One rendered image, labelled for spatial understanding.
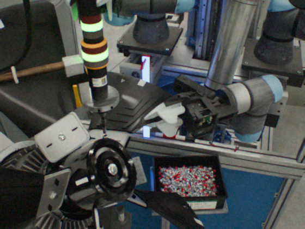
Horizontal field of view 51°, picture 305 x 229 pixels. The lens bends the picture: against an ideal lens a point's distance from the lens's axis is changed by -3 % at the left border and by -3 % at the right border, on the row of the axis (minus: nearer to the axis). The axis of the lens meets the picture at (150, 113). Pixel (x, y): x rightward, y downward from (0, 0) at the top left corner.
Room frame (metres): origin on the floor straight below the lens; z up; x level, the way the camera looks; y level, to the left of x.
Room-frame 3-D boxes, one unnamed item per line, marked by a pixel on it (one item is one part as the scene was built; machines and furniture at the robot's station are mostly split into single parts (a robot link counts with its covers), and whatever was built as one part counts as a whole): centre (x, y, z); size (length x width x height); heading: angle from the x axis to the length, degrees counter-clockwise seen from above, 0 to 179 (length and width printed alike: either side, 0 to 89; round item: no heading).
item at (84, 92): (0.48, 0.10, 1.34); 0.09 x 0.07 x 0.10; 112
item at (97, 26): (0.48, 0.09, 1.45); 0.03 x 0.03 x 0.01
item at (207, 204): (0.64, -0.12, 0.85); 0.22 x 0.17 x 0.07; 91
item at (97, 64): (0.48, 0.09, 1.39); 0.04 x 0.04 x 0.01
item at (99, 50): (0.48, 0.09, 1.41); 0.04 x 0.04 x 0.01
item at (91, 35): (0.48, 0.09, 1.44); 0.03 x 0.03 x 0.01
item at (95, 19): (0.48, 0.09, 1.47); 0.03 x 0.03 x 0.01
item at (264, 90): (0.66, -0.28, 1.17); 0.11 x 0.08 x 0.09; 114
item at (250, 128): (0.68, -0.26, 1.08); 0.11 x 0.08 x 0.11; 49
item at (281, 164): (0.81, -0.09, 0.82); 0.90 x 0.04 x 0.08; 77
